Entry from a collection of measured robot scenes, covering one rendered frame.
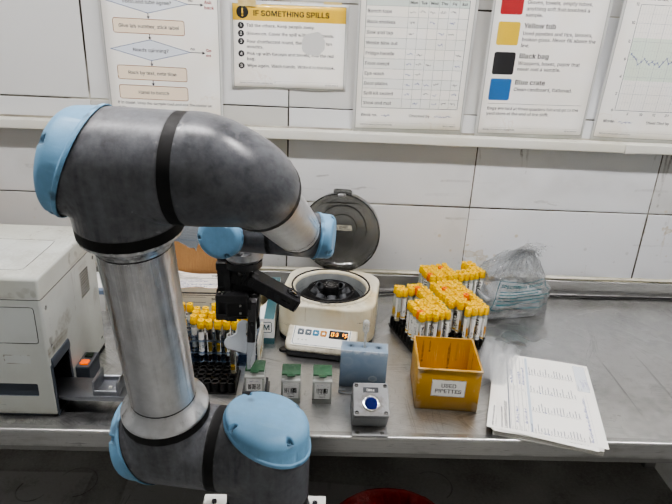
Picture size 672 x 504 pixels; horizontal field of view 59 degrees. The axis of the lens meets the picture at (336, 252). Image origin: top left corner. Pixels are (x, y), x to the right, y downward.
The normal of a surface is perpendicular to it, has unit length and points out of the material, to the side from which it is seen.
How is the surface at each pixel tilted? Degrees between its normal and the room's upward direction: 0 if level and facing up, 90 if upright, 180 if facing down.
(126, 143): 56
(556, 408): 0
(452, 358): 90
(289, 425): 7
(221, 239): 90
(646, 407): 0
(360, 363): 90
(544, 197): 90
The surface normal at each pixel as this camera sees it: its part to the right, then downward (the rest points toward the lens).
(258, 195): 0.69, 0.41
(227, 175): 0.46, 0.18
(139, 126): -0.04, -0.55
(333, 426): 0.04, -0.92
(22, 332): 0.02, 0.38
